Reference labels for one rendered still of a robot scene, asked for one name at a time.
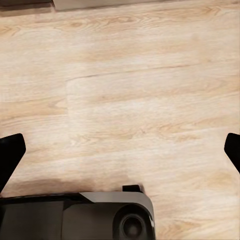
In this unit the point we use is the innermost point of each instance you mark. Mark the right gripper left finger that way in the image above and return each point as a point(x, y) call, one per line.
point(12, 149)

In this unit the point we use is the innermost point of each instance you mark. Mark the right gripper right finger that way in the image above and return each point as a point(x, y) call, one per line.
point(232, 149)

